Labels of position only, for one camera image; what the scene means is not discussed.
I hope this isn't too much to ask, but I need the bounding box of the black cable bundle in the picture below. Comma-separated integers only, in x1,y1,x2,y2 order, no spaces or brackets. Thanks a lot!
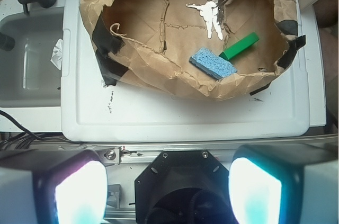
0,109,80,153

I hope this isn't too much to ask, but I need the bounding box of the grey toy sink basin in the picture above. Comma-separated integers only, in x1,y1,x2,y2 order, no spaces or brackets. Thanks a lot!
1,7,64,108

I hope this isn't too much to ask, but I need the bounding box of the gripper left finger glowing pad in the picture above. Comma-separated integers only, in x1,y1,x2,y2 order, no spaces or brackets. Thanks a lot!
1,149,108,223

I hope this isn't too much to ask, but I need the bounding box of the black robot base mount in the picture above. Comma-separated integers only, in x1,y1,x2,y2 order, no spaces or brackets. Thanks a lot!
135,150,237,223

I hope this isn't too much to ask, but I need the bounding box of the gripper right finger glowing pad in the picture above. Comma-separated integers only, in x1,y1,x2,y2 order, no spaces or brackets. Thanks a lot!
228,144,338,223

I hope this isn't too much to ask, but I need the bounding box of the white plastic board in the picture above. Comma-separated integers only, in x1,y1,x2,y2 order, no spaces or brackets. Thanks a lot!
60,0,310,143

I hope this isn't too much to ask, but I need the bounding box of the silver corner bracket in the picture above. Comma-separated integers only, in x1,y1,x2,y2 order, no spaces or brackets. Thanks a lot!
96,147,121,166

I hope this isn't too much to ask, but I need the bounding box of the silver key bunch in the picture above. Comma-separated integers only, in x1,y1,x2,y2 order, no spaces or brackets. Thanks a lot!
185,0,229,40

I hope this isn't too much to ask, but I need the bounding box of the crumpled white paper scrap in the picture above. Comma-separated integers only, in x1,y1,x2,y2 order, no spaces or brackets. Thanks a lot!
50,39,63,70

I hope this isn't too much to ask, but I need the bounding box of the aluminium extrusion rail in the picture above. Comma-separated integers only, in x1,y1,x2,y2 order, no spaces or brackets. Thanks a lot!
57,134,338,165

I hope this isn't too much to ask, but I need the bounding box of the green rectangular block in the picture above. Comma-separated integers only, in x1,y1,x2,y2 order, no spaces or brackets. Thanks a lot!
219,32,259,60

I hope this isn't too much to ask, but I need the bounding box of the brown paper bag tray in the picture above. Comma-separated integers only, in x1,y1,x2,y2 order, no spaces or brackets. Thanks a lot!
79,0,306,101

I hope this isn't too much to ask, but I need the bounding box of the blue sponge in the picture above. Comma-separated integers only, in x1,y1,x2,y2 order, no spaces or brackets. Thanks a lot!
189,47,237,80

